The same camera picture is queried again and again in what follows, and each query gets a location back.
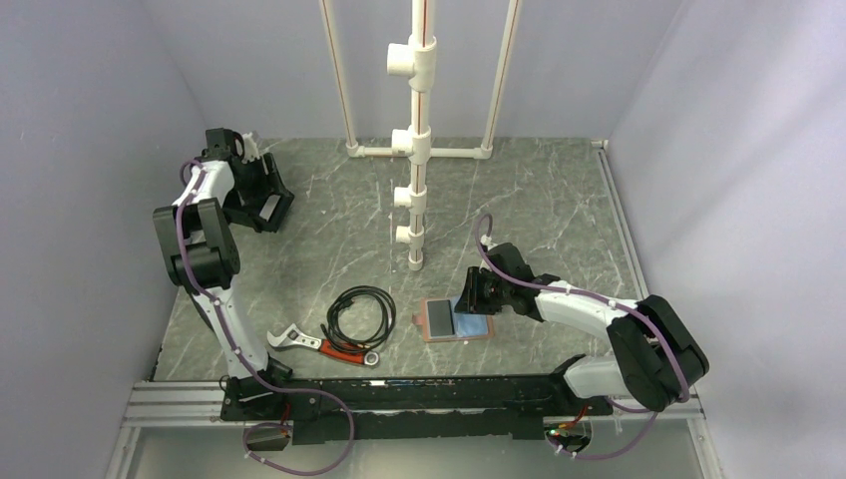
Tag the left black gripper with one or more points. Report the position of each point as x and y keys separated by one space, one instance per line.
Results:
x=273 y=174

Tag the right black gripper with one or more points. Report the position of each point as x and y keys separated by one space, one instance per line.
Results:
x=471 y=299

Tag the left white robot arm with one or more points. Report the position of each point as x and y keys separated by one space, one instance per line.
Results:
x=232 y=182

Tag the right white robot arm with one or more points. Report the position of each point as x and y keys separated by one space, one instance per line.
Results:
x=654 y=359

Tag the white card stack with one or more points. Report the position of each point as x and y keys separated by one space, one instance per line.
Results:
x=266 y=211

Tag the black plastic card bin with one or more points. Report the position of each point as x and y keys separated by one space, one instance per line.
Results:
x=244 y=212

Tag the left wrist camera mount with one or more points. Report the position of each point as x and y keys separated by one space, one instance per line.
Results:
x=251 y=151

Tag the red handled adjustable wrench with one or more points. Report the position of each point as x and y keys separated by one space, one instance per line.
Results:
x=293 y=336

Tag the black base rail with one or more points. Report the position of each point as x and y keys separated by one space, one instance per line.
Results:
x=322 y=410

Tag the white PVC pipe frame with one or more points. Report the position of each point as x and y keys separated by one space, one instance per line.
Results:
x=415 y=61

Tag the aluminium extrusion frame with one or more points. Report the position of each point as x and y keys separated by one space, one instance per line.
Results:
x=194 y=404

